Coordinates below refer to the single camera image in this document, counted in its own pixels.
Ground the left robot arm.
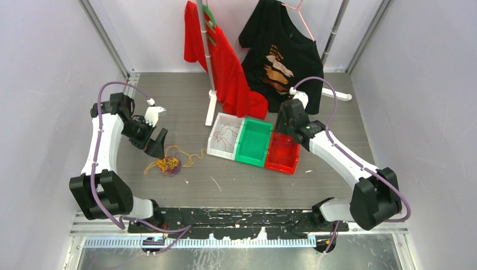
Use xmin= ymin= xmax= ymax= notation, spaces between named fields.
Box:
xmin=69 ymin=93 xmax=168 ymax=232

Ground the purple wire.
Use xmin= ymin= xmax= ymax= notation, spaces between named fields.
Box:
xmin=270 ymin=136 xmax=299 ymax=167

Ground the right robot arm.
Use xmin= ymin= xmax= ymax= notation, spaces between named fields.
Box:
xmin=274 ymin=99 xmax=404 ymax=231

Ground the green plastic bin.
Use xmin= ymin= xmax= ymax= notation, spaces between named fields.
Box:
xmin=235 ymin=119 xmax=273 ymax=168

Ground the green clothes hanger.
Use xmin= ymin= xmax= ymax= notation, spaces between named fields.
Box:
xmin=202 ymin=4 xmax=217 ymax=47

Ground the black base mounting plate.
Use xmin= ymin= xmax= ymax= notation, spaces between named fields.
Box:
xmin=148 ymin=208 xmax=334 ymax=240

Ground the pink clothes hanger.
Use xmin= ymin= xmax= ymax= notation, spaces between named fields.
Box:
xmin=281 ymin=0 xmax=315 ymax=41

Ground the right metal rack pole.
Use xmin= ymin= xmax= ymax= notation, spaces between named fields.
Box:
xmin=321 ymin=0 xmax=350 ymax=66

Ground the metal clothes rack pole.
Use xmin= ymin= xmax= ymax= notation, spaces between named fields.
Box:
xmin=196 ymin=0 xmax=216 ymax=93

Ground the red plastic bin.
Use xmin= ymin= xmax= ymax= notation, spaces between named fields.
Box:
xmin=264 ymin=131 xmax=300 ymax=175

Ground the loose yellow wire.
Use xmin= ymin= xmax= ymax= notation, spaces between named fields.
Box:
xmin=165 ymin=145 xmax=207 ymax=168

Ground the red t-shirt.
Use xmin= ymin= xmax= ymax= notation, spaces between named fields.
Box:
xmin=183 ymin=1 xmax=268 ymax=119

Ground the red wire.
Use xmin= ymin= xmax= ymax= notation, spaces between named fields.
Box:
xmin=212 ymin=123 xmax=241 ymax=153

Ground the white plastic bin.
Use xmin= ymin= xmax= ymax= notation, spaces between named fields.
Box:
xmin=206 ymin=112 xmax=245 ymax=160

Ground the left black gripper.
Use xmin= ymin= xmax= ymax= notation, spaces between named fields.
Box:
xmin=121 ymin=115 xmax=167 ymax=159

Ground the black printed t-shirt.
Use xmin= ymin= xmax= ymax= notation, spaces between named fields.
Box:
xmin=238 ymin=1 xmax=323 ymax=115

